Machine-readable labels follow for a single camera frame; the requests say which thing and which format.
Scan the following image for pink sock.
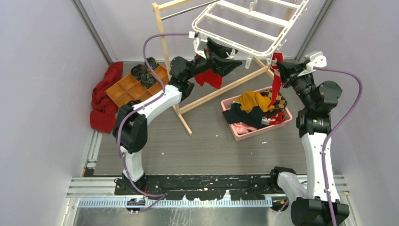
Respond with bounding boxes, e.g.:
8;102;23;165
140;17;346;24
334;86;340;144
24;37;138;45
232;122;257;135

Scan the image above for white plastic clip hanger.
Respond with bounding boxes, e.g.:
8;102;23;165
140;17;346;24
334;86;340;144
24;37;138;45
192;0;309;62

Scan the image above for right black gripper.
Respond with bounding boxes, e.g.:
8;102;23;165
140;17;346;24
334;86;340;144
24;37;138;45
277;60;317;110

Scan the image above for rolled dark green sock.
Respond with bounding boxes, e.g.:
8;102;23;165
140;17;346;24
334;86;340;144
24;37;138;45
140;73;158;89

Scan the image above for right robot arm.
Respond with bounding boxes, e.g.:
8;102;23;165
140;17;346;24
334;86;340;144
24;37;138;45
268;62;350;226

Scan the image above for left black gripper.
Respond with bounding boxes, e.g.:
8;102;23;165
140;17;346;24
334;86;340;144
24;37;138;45
185;39;242;81

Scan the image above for red cloth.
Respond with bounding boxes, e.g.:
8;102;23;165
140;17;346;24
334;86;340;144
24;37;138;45
90;62;123;134

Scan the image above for argyle brown sock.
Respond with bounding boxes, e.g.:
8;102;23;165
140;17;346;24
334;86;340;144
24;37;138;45
260;89;287;112

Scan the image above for rolled teal sock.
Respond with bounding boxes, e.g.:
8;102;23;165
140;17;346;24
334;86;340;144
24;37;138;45
144;57;159;71

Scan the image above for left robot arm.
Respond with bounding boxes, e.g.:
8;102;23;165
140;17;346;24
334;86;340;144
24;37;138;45
112;38;242;195

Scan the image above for black sock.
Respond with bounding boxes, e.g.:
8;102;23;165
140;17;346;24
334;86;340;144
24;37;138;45
223;103;266;129

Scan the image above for pink plastic basket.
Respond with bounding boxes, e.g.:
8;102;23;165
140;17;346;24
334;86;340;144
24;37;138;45
221;95;293;141

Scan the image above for wooden drying rack frame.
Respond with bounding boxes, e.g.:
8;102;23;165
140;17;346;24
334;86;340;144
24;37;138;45
152;0;304;136

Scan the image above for red santa sock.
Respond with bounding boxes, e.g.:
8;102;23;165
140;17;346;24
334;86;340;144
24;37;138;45
266;112;285;125
268;52;284;107
193;54;223;89

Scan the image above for wooden compartment tray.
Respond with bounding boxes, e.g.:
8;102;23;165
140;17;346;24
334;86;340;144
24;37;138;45
105;65;169;107

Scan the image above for mustard yellow sock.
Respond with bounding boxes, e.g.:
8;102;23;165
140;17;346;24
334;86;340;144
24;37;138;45
234;91;275;113

